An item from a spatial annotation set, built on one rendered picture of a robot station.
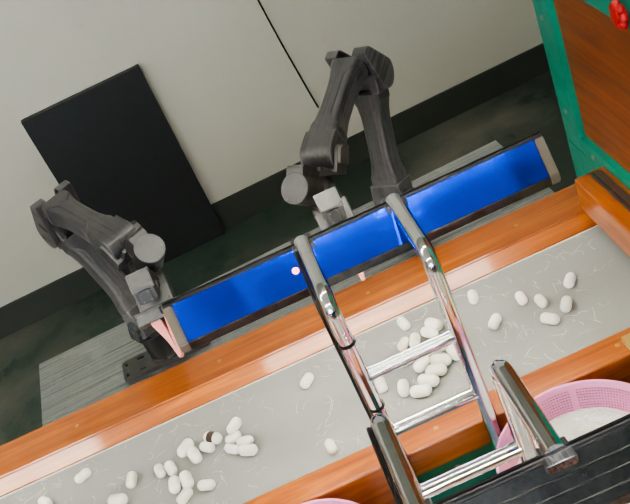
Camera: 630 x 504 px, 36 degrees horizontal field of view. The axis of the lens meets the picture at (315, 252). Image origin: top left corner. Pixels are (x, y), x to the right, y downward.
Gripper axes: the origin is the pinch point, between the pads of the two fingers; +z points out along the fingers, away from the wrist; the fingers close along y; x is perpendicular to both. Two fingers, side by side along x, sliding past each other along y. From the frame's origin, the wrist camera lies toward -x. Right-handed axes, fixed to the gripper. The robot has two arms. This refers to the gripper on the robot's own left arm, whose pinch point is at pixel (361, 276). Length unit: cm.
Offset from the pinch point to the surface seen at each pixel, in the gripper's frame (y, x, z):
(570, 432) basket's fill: 18.3, -18.1, 40.3
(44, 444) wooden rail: -68, 10, 2
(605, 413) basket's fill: 24.6, -16.8, 39.8
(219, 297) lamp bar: -21.3, -33.1, 2.5
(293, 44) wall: 16, 146, -127
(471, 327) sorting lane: 13.9, 1.3, 16.5
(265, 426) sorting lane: -26.5, 0.3, 17.7
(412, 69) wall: 55, 171, -109
